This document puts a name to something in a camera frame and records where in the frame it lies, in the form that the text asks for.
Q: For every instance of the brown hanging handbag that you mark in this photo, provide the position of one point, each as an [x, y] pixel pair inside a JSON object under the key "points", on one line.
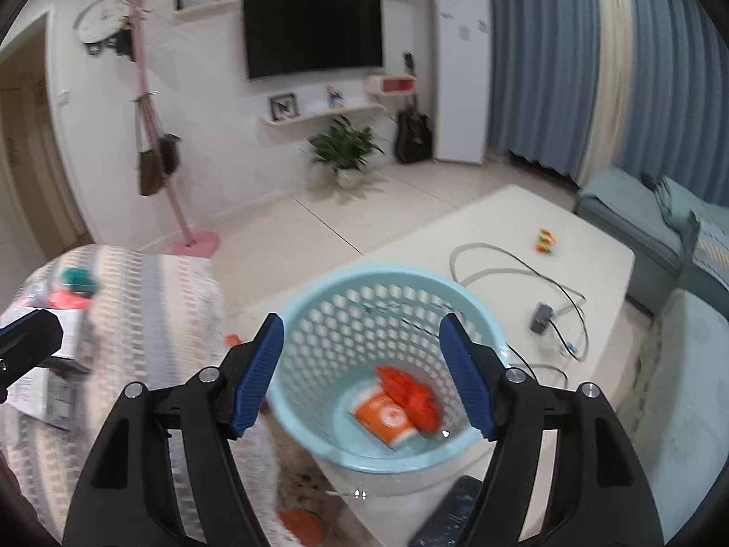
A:
{"points": [[150, 166]]}

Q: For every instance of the colourful cube toy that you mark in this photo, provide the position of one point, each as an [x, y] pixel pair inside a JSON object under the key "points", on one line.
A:
{"points": [[546, 241]]}

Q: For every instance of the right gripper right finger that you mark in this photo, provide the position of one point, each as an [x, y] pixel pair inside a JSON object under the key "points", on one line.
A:
{"points": [[599, 494]]}

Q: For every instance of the black hanging bag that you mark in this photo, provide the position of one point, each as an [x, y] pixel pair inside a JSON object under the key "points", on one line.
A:
{"points": [[168, 146]]}

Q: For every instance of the light blue plastic basket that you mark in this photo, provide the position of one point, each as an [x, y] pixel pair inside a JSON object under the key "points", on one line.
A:
{"points": [[342, 327]]}

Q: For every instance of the pink bagged clay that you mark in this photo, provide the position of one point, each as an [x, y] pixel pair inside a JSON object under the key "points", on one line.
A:
{"points": [[64, 299]]}

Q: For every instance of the black remote control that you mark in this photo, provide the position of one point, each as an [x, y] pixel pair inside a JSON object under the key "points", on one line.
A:
{"points": [[445, 525]]}

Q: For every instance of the white lower wall shelf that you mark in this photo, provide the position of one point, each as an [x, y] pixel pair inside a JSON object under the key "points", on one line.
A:
{"points": [[368, 108]]}

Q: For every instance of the butterfly picture frame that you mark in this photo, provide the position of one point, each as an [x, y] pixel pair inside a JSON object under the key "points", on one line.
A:
{"points": [[284, 107]]}

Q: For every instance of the red white wall box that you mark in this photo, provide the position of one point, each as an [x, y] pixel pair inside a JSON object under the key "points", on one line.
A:
{"points": [[390, 85]]}

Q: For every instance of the teal sofa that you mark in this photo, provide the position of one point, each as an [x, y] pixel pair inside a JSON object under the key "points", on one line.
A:
{"points": [[676, 411]]}

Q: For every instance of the black acoustic guitar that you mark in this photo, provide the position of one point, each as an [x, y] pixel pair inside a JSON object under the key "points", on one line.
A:
{"points": [[413, 143]]}

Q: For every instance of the panda wall clock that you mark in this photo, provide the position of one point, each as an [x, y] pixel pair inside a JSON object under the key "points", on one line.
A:
{"points": [[104, 25]]}

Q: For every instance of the teal bagged clay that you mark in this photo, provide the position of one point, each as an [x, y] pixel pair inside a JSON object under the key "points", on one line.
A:
{"points": [[79, 281]]}

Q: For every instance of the cream curtain panel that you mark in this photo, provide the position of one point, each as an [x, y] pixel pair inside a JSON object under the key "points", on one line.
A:
{"points": [[612, 100]]}

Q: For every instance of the blue curtain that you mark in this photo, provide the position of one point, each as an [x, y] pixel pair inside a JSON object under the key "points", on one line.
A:
{"points": [[642, 85]]}

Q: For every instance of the green potted plant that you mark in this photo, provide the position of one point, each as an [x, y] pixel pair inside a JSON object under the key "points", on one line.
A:
{"points": [[345, 149]]}

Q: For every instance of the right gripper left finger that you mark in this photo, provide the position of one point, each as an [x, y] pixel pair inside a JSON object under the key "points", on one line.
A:
{"points": [[125, 495]]}

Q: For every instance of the striped woven table cloth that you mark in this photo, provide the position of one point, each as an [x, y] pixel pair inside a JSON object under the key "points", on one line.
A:
{"points": [[156, 319]]}

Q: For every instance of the pink coat rack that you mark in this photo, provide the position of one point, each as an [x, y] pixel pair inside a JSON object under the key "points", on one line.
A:
{"points": [[202, 244]]}

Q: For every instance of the white tall cabinet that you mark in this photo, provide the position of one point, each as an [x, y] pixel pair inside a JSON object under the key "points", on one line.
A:
{"points": [[464, 69]]}

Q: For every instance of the black wall television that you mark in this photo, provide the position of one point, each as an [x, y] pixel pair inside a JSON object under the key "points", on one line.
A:
{"points": [[298, 36]]}

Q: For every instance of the black power adapter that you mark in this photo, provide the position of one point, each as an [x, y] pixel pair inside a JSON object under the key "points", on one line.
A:
{"points": [[541, 318]]}

